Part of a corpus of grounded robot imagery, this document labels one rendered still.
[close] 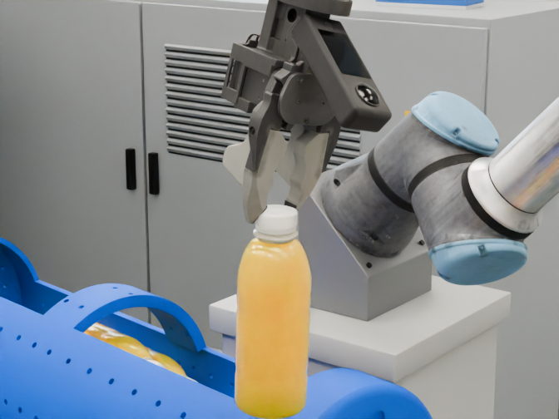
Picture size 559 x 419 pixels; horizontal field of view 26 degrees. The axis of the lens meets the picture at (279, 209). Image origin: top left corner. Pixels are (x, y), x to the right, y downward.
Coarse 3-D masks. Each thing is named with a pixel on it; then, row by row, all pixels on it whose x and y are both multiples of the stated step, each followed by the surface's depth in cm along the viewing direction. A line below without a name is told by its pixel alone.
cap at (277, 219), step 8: (272, 208) 111; (280, 208) 111; (288, 208) 111; (264, 216) 109; (272, 216) 109; (280, 216) 109; (288, 216) 109; (296, 216) 110; (256, 224) 110; (264, 224) 109; (272, 224) 109; (280, 224) 109; (288, 224) 109; (296, 224) 110; (264, 232) 110; (272, 232) 109; (280, 232) 109; (288, 232) 110
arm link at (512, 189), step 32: (544, 128) 142; (480, 160) 152; (512, 160) 146; (544, 160) 143; (416, 192) 158; (448, 192) 153; (480, 192) 148; (512, 192) 147; (544, 192) 146; (448, 224) 152; (480, 224) 149; (512, 224) 148; (448, 256) 151; (480, 256) 149; (512, 256) 151
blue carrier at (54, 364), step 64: (0, 256) 192; (0, 320) 155; (64, 320) 149; (128, 320) 174; (192, 320) 160; (0, 384) 150; (64, 384) 142; (128, 384) 136; (192, 384) 131; (320, 384) 125; (384, 384) 127
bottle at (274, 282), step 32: (256, 256) 110; (288, 256) 109; (256, 288) 109; (288, 288) 109; (256, 320) 110; (288, 320) 110; (256, 352) 111; (288, 352) 111; (256, 384) 112; (288, 384) 112; (256, 416) 113; (288, 416) 113
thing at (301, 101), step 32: (288, 0) 104; (320, 0) 104; (288, 32) 107; (256, 64) 107; (288, 64) 105; (224, 96) 111; (256, 96) 108; (288, 96) 105; (320, 96) 108; (288, 128) 107
